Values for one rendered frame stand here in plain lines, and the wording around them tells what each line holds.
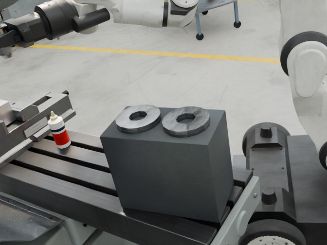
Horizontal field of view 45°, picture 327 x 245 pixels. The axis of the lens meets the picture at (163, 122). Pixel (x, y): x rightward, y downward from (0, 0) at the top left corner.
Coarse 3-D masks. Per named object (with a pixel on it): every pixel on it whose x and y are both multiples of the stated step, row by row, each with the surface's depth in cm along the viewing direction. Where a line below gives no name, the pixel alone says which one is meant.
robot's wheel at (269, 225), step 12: (252, 228) 116; (264, 228) 114; (276, 228) 113; (288, 228) 114; (240, 240) 118; (252, 240) 116; (264, 240) 117; (276, 240) 116; (288, 240) 113; (300, 240) 113
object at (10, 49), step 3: (6, 30) 92; (0, 33) 91; (3, 33) 92; (3, 48) 93; (6, 48) 93; (9, 48) 93; (12, 48) 94; (15, 48) 95; (0, 51) 93; (3, 51) 93; (6, 51) 93; (9, 51) 94; (12, 51) 94; (0, 54) 93; (3, 54) 93; (6, 54) 93
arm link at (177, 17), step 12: (132, 0) 103; (144, 0) 103; (156, 0) 103; (168, 0) 104; (132, 12) 102; (144, 12) 102; (156, 12) 102; (168, 12) 102; (180, 12) 101; (192, 12) 104; (144, 24) 105; (156, 24) 104; (168, 24) 105; (180, 24) 106
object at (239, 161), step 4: (236, 156) 177; (240, 156) 176; (244, 156) 176; (236, 160) 174; (240, 160) 174; (244, 160) 173; (232, 164) 173; (236, 164) 172; (240, 164) 172; (244, 164) 171; (244, 168) 169; (236, 244) 136
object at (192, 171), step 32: (128, 128) 75; (160, 128) 75; (192, 128) 71; (224, 128) 77; (128, 160) 77; (160, 160) 74; (192, 160) 71; (224, 160) 78; (128, 192) 82; (160, 192) 79; (192, 192) 75; (224, 192) 79
